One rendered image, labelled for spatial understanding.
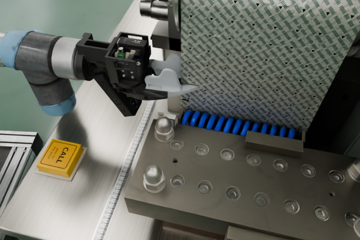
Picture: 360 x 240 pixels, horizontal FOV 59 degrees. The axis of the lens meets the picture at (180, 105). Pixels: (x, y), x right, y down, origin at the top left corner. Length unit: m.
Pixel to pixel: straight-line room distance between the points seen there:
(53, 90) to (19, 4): 2.52
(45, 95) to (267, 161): 0.44
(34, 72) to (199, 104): 0.31
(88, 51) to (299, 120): 0.38
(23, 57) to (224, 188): 0.41
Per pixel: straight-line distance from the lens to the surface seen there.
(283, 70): 0.51
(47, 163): 0.71
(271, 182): 0.54
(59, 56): 0.59
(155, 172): 0.48
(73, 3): 3.00
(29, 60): 0.62
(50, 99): 0.69
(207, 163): 0.54
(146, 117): 0.76
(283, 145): 0.56
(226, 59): 0.50
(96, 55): 0.56
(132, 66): 0.52
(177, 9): 0.45
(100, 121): 0.77
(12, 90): 2.32
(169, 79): 0.53
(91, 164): 0.71
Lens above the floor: 1.49
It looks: 49 degrees down
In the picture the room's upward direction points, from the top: straight up
